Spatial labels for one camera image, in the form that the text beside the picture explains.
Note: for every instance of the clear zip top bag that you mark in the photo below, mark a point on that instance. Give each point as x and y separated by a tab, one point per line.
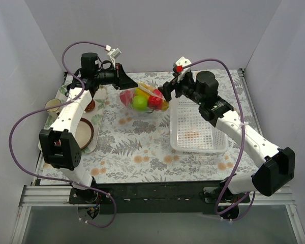
152	88

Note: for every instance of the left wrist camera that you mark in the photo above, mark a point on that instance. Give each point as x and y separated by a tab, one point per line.
113	54

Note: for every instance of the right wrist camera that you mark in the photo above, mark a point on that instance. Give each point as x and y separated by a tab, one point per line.
181	67

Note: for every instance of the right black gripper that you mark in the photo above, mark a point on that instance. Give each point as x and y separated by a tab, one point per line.
177	85

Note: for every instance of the yellow fake banana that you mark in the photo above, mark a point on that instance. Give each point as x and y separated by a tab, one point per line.
143	91

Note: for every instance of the pink fake fruit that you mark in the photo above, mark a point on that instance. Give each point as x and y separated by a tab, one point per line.
126	97

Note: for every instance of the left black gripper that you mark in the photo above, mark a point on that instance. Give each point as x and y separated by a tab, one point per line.
118	76

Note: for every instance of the red fake bell pepper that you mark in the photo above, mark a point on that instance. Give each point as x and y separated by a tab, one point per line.
154	102

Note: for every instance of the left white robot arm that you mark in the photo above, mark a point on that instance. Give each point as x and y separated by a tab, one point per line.
58	143

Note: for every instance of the leaf pattern white tray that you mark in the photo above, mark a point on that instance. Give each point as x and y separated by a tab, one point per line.
94	116

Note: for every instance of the green fake apple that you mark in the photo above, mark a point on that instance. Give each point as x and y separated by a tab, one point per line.
139	103

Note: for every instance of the white plastic basket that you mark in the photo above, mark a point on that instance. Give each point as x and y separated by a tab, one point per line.
190	133

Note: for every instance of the amber fake food piece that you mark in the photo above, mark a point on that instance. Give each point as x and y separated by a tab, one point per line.
163	106

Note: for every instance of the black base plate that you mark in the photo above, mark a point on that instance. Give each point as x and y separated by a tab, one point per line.
152	197

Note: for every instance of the red rimmed cream plate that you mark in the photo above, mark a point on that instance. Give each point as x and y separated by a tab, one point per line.
84	133

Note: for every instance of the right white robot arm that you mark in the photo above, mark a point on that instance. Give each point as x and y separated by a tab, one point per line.
275	165

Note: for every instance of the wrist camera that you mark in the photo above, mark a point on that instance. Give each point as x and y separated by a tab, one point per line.
181	67
113	54

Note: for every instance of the cream mug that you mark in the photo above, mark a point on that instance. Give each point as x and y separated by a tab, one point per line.
52	106

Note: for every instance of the aluminium frame rail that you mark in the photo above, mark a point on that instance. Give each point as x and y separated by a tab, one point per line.
37	196

